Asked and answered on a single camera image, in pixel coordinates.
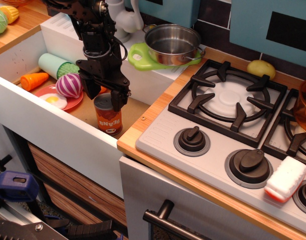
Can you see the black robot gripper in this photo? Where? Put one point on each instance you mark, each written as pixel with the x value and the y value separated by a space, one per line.
pixel 102 67

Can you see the orange beans can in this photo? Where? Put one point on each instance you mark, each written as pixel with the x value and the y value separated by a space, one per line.
pixel 108 120

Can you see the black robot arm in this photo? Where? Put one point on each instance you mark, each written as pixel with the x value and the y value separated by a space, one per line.
pixel 86 15

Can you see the stainless steel pot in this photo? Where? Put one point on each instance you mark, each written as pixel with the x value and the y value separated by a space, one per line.
pixel 172 44

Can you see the orange toy carrot right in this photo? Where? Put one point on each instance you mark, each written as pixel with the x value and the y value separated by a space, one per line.
pixel 103 90

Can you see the orange toy carrot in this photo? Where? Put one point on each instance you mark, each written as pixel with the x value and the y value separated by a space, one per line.
pixel 33 80
pixel 103 90

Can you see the purple striped toy onion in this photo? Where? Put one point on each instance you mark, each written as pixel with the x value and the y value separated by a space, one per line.
pixel 69 85

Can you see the green plastic cutting board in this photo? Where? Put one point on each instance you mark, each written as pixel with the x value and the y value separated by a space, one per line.
pixel 138 56

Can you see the toy fried egg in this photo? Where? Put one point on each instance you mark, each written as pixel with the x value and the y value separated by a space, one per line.
pixel 55 100

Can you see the mint green cup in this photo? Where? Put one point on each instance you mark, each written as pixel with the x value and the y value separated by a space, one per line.
pixel 51 64

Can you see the white toy sink basin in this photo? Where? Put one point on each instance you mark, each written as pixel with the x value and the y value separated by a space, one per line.
pixel 72 137

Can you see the grey toy faucet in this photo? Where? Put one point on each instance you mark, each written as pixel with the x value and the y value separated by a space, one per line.
pixel 127 22

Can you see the orange toy carrot left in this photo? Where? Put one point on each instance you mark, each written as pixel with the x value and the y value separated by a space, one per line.
pixel 33 80

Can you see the black left stove knob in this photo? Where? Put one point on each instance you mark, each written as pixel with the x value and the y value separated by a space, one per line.
pixel 192 142

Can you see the black stove knob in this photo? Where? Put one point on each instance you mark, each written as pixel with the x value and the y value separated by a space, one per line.
pixel 248 168
pixel 299 197
pixel 192 142

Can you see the yellow toy corn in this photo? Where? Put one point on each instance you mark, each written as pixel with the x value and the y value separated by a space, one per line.
pixel 11 12

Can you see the black left burner grate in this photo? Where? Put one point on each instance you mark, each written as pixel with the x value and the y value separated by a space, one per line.
pixel 229 101

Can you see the black burner grate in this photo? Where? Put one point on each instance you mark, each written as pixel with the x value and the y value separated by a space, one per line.
pixel 229 101
pixel 285 137

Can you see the grey toy stove top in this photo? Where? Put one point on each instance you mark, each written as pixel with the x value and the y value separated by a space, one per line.
pixel 157 141

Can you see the yellow toy potato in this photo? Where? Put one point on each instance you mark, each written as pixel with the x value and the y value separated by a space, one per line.
pixel 260 68

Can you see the black middle stove knob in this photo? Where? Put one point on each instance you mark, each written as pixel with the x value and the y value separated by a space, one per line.
pixel 248 168

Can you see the black right burner grate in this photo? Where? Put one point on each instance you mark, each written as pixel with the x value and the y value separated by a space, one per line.
pixel 285 137

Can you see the orange transparent bowl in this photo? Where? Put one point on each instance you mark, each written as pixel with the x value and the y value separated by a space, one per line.
pixel 299 109

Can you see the white red toy sponge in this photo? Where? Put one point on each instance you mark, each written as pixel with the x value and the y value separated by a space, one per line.
pixel 285 180

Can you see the black right stove knob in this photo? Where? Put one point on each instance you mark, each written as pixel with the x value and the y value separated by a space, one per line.
pixel 299 197

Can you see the blue clamp handle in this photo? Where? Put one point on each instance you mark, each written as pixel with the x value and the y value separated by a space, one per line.
pixel 18 187

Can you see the black oven door handle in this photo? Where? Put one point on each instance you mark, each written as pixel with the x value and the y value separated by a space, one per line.
pixel 161 220

